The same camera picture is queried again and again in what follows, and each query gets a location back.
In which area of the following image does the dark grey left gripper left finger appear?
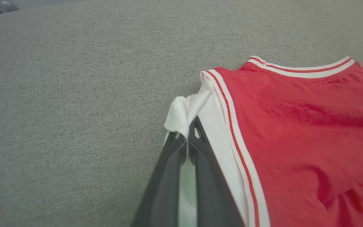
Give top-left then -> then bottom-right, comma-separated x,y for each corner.
131,132 -> 187,227

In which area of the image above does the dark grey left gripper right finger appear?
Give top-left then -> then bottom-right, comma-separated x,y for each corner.
188,116 -> 246,227

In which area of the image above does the red shirt with white sleeves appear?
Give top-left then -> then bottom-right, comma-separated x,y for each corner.
164,55 -> 363,227

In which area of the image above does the grey fabric sofa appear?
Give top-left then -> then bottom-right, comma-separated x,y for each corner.
0,0 -> 363,227

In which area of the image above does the grey partition foot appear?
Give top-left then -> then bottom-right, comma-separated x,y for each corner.
0,0 -> 20,14

